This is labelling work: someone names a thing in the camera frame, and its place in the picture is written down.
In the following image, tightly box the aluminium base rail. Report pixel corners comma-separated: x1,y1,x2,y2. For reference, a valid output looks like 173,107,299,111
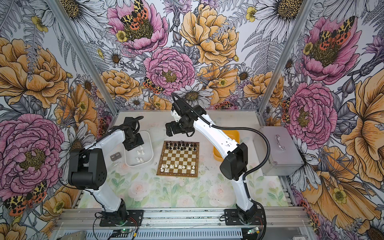
54,207,311,230

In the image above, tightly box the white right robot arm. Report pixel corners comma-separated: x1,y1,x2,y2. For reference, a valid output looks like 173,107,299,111
166,93,258,225

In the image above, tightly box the aluminium corner post right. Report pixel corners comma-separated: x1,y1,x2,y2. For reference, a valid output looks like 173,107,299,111
258,0,315,115

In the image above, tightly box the aluminium corner post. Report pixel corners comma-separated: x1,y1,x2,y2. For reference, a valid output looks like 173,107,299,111
47,1,119,116
258,0,315,115

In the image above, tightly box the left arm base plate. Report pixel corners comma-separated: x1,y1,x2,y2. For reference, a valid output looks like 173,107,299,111
100,210,144,227

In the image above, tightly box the white plastic bin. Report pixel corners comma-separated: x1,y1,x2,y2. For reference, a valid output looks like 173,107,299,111
125,131,154,169

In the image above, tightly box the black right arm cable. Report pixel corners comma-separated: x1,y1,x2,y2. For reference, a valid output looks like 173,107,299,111
170,92,271,240

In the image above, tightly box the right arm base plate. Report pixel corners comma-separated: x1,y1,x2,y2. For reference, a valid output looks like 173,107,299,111
224,208,266,226

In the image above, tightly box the white cable duct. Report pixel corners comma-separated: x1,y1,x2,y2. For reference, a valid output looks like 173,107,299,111
56,228,243,240

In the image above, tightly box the floral table mat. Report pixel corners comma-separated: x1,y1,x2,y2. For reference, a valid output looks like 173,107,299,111
77,149,289,208

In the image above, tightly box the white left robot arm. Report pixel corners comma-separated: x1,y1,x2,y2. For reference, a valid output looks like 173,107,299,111
68,116,144,226

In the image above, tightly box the yellow plastic bin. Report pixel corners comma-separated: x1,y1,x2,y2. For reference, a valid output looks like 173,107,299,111
212,129,241,163

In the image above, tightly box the grey metal box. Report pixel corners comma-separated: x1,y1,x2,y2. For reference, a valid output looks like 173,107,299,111
260,126,304,176

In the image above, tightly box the aluminium corner post left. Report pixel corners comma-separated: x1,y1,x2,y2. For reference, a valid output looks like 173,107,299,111
47,1,119,116

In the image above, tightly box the wooden chess board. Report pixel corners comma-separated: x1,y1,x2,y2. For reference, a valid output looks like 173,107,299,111
157,141,200,178

